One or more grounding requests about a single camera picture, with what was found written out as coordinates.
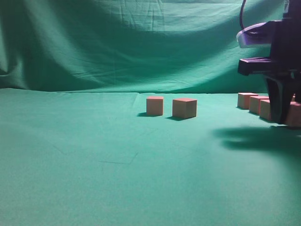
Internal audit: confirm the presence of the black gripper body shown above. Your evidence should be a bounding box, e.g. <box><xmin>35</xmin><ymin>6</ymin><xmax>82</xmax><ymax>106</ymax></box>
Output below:
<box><xmin>238</xmin><ymin>20</ymin><xmax>301</xmax><ymax>76</ymax></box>

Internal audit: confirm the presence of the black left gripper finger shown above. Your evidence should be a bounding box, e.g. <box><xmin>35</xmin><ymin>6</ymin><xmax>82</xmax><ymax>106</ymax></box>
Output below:
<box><xmin>265</xmin><ymin>75</ymin><xmax>296</xmax><ymax>124</ymax></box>

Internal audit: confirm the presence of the pink cube column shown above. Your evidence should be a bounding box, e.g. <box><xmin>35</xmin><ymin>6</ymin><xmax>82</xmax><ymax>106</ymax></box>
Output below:
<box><xmin>285</xmin><ymin>101</ymin><xmax>301</xmax><ymax>127</ymax></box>
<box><xmin>249</xmin><ymin>96</ymin><xmax>269</xmax><ymax>115</ymax></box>
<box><xmin>259</xmin><ymin>99</ymin><xmax>271</xmax><ymax>121</ymax></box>
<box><xmin>237</xmin><ymin>92</ymin><xmax>258</xmax><ymax>110</ymax></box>
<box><xmin>146</xmin><ymin>96</ymin><xmax>164</xmax><ymax>116</ymax></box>
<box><xmin>172</xmin><ymin>98</ymin><xmax>198</xmax><ymax>119</ymax></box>

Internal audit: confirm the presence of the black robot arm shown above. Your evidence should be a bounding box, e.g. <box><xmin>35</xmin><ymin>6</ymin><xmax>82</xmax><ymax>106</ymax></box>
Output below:
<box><xmin>237</xmin><ymin>0</ymin><xmax>301</xmax><ymax>124</ymax></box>

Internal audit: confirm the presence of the green backdrop cloth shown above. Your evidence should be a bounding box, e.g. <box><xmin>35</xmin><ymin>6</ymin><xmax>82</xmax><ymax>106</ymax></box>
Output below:
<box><xmin>0</xmin><ymin>0</ymin><xmax>269</xmax><ymax>93</ymax></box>

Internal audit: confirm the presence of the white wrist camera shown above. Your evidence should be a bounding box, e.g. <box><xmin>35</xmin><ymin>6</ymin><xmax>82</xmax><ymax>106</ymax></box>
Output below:
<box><xmin>236</xmin><ymin>21</ymin><xmax>275</xmax><ymax>48</ymax></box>

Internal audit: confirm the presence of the black camera cable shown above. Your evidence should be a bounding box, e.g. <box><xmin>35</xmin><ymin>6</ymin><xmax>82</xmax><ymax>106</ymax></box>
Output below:
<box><xmin>239</xmin><ymin>0</ymin><xmax>247</xmax><ymax>30</ymax></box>

